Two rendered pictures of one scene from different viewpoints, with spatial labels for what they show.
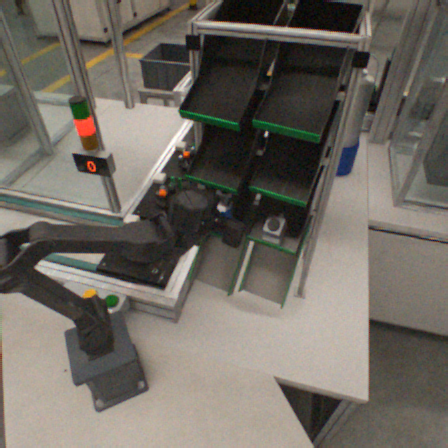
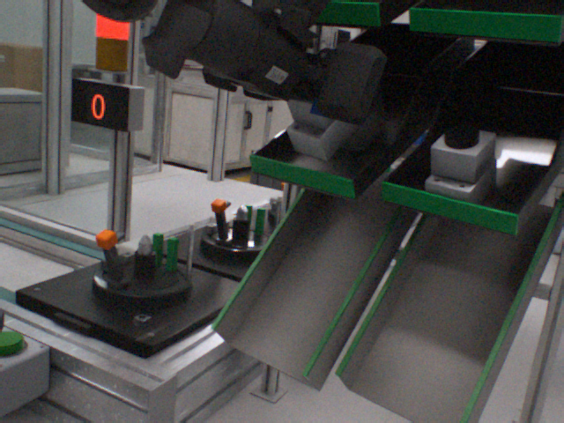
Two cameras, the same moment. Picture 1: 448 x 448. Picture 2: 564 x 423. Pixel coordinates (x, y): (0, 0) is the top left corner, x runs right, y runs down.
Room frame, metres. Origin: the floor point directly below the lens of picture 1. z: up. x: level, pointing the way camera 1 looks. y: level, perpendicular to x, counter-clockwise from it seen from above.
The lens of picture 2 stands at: (0.05, -0.07, 1.32)
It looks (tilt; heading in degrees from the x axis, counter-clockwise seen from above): 15 degrees down; 11
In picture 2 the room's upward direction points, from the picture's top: 7 degrees clockwise
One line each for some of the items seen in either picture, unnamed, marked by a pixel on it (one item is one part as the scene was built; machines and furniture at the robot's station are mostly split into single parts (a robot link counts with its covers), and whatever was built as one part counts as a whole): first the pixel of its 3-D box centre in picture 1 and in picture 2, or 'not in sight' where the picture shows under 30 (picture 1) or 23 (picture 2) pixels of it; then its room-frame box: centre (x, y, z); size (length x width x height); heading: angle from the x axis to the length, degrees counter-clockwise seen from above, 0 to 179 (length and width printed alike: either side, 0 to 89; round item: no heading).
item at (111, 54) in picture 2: (88, 139); (112, 54); (0.94, 0.42, 1.28); 0.05 x 0.05 x 0.05
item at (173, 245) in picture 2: not in sight; (172, 254); (0.82, 0.24, 1.01); 0.01 x 0.01 x 0.05; 74
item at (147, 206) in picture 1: (172, 190); (241, 226); (1.03, 0.20, 1.01); 0.24 x 0.24 x 0.13; 74
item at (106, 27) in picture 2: (84, 124); (113, 22); (0.94, 0.42, 1.33); 0.05 x 0.05 x 0.05
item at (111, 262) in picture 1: (146, 249); (143, 294); (0.78, 0.26, 0.96); 0.24 x 0.24 x 0.02; 74
